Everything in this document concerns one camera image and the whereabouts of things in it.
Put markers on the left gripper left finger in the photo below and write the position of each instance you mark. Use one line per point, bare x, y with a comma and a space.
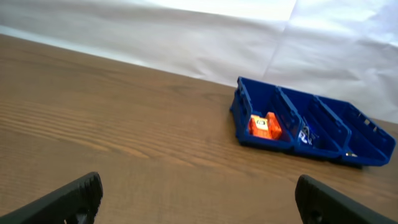
62, 202

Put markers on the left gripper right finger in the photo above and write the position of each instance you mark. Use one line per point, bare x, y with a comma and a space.
329, 205

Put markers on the orange candy box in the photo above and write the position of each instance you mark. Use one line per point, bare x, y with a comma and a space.
275, 126
258, 126

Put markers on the blue tray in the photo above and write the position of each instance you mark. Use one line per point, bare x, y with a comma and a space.
329, 124

